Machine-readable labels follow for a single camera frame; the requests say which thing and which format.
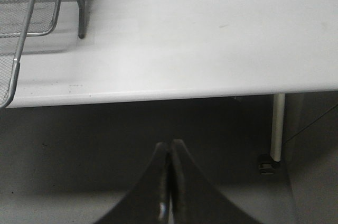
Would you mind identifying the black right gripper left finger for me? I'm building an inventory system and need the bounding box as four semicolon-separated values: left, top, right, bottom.
96;143;170;223

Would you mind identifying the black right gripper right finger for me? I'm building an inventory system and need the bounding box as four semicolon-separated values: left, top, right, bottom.
171;139;259;223

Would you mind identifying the silver mesh tray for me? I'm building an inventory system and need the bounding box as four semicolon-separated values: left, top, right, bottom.
1;0;61;38
1;0;35;109

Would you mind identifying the black table caster wheel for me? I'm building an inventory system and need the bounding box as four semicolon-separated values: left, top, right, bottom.
257;154;281;175

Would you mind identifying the white table leg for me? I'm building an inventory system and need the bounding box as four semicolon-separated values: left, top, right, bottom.
270;94;286;162

